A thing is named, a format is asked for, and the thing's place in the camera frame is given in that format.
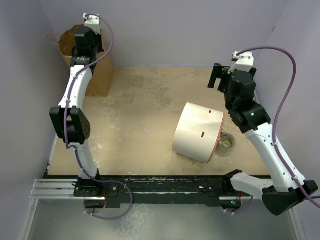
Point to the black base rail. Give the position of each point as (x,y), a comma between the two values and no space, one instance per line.
(208,190)

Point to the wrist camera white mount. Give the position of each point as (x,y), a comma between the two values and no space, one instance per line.
(93,22)
(243,62)

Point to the white cylindrical toy drum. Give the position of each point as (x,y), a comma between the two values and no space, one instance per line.
(198,132)

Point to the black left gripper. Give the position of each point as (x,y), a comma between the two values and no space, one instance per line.
(98,37)

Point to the brown paper bag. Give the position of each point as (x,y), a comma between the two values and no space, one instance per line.
(102,77)

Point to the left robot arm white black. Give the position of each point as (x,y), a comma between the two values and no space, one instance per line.
(68,119)

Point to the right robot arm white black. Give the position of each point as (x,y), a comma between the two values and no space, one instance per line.
(287,187)

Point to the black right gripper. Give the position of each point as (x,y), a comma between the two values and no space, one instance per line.
(218,72)

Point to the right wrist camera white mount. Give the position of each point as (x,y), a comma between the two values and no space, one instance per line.
(243,62)

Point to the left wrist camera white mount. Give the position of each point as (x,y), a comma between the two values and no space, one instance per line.
(93,22)

